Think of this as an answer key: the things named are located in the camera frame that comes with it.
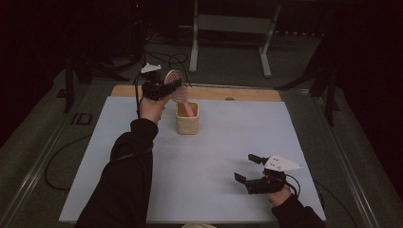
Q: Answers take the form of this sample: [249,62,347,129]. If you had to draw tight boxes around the right hand-held gripper cable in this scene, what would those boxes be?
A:
[284,173,301,198]

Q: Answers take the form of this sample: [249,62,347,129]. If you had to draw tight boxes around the person's left hand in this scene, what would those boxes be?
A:
[138,95,171,125]

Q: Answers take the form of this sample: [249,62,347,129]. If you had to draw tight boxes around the white table mat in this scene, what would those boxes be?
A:
[58,95,327,224]

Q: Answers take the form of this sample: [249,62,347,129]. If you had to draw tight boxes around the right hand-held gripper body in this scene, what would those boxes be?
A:
[245,153,304,195]

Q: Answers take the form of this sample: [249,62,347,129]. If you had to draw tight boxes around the person's right hand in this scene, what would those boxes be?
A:
[266,186,293,208]

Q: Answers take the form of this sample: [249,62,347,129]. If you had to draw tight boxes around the white metal stand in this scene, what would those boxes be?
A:
[188,0,282,79]

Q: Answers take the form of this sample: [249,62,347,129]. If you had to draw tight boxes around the beige square cup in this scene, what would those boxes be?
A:
[175,101,200,136]

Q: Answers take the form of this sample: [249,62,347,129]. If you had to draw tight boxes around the pink hairbrush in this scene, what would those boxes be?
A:
[163,68,197,118]

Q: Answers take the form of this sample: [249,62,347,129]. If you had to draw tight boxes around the black floor cables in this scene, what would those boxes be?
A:
[139,31,193,88]

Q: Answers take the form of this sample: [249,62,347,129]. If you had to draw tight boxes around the black rectangular floor bracket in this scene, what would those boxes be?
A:
[70,112,94,126]

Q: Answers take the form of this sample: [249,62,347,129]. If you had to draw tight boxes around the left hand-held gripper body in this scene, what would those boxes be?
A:
[140,62,174,102]

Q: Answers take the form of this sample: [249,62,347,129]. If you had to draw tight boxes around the black floor cable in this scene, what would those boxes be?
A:
[313,180,359,228]
[43,134,93,192]

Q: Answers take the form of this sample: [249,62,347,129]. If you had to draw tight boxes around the left hand-held gripper cable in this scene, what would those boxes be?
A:
[134,72,155,162]

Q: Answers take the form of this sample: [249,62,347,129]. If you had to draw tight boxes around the black stand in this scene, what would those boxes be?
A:
[274,29,341,127]
[63,53,131,114]

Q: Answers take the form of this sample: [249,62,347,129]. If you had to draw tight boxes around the dark equipment with red light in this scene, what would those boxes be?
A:
[126,0,150,61]

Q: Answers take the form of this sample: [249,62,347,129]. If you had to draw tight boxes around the hand-held gripper cable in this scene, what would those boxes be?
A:
[284,173,301,198]
[134,72,155,162]

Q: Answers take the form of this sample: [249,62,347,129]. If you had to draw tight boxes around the metal floor rail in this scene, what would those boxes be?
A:
[0,82,106,228]
[278,88,403,228]

